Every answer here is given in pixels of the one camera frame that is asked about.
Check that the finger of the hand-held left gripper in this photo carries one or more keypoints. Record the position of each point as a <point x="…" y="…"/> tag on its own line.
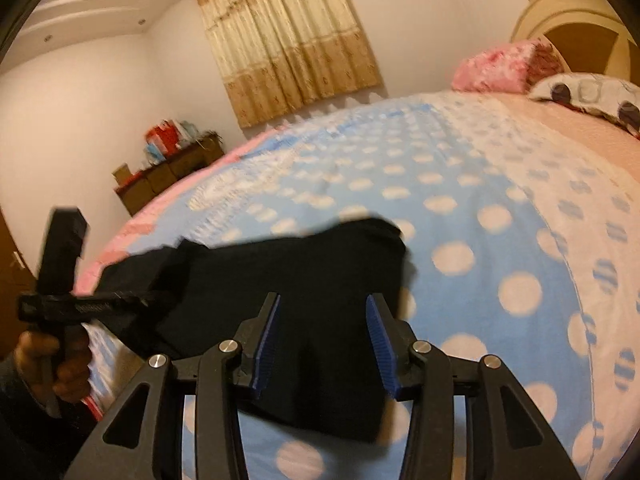
<point x="145" y="300"/>

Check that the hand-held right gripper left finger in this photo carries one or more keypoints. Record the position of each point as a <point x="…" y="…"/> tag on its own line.
<point x="265" y="350"/>

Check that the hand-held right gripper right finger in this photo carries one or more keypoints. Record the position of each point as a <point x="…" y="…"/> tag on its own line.
<point x="382" y="350"/>

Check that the black pants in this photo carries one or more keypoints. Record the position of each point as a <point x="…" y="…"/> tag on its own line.
<point x="310" y="270"/>

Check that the person's left forearm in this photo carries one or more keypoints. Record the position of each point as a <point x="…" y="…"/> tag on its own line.
<point x="15" y="405"/>

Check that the person's left hand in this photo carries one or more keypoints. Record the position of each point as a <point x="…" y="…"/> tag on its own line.
<point x="70" y="380"/>

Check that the brown wooden door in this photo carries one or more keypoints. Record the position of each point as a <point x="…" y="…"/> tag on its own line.
<point x="10" y="250"/>

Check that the small cardboard box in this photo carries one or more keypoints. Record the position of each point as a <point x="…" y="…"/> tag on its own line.
<point x="121" y="172"/>

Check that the brown wooden desk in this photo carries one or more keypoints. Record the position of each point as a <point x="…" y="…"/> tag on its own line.
<point x="160" y="175"/>

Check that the blue packets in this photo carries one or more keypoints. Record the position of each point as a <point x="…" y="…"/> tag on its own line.
<point x="154" y="154"/>

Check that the red gift bag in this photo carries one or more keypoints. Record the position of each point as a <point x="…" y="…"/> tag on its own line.
<point x="162" y="137"/>

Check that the bed with colourful sheet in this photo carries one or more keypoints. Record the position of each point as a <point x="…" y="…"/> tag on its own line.
<point x="475" y="170"/>

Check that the beige patterned window curtain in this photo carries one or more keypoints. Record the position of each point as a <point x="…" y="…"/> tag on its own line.
<point x="290" y="35"/>

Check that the folded pink floral blanket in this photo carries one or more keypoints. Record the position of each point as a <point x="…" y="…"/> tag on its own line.
<point x="495" y="67"/>

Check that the patterned grey white pillow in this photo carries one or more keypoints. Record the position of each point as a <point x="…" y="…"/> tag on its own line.
<point x="595" y="92"/>

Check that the cream and brown headboard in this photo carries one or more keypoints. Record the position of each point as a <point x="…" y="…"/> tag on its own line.
<point x="575" y="35"/>

